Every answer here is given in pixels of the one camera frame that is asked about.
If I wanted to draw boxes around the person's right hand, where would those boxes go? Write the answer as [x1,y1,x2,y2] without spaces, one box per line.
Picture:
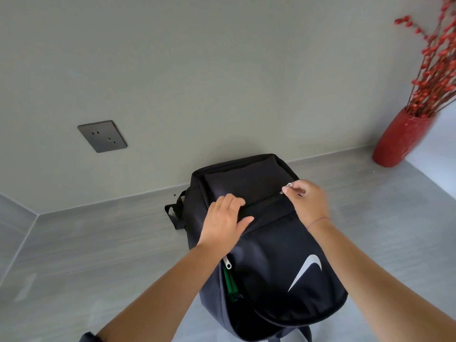
[280,180,332,232]

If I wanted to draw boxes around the person's left hand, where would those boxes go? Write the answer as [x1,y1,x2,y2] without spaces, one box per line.
[196,192,256,262]

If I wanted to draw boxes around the green spine clear folder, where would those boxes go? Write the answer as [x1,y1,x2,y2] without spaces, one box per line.
[222,265,245,303]

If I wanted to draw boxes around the black backpack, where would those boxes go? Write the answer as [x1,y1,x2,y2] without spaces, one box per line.
[164,153,349,342]

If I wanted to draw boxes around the person's right forearm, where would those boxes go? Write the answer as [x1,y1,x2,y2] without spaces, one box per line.
[307,218,456,342]

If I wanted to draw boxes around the person's left forearm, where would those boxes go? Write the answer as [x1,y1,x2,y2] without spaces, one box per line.
[94,244,230,342]

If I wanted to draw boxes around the red vase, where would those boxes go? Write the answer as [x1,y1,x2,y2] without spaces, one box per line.
[371,105,437,168]

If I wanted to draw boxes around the red berry branches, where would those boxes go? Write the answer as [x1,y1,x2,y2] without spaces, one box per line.
[393,0,456,119]

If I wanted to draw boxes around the red string bracelet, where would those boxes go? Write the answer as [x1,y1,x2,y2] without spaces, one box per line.
[307,217,332,230]

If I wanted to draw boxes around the grey wall socket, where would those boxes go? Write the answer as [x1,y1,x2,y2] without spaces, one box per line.
[77,120,128,153]

